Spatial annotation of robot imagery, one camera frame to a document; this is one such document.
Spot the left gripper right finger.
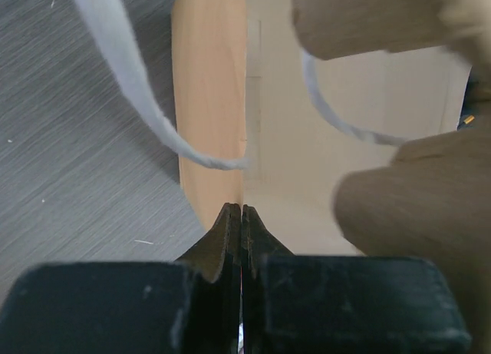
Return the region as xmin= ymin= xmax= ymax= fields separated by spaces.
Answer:
xmin=241 ymin=206 xmax=472 ymax=353

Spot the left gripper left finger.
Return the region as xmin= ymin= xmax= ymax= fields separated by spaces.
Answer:
xmin=1 ymin=203 xmax=241 ymax=353

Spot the brown paper bag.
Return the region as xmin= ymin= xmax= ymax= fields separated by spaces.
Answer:
xmin=71 ymin=0 xmax=491 ymax=263

